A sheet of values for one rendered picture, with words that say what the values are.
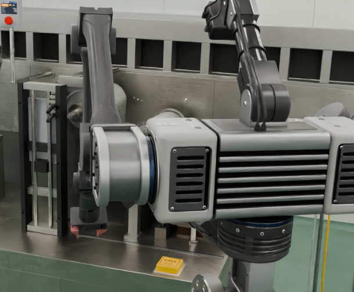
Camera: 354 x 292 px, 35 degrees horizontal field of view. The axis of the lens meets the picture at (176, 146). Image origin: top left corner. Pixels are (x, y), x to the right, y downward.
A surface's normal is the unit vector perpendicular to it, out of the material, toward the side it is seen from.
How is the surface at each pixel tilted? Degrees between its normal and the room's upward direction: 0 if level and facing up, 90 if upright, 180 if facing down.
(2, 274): 90
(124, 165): 63
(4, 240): 0
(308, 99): 90
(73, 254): 0
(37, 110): 90
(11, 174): 90
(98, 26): 44
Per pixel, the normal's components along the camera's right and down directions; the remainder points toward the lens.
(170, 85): -0.27, 0.23
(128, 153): 0.19, -0.48
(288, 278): 0.04, -0.97
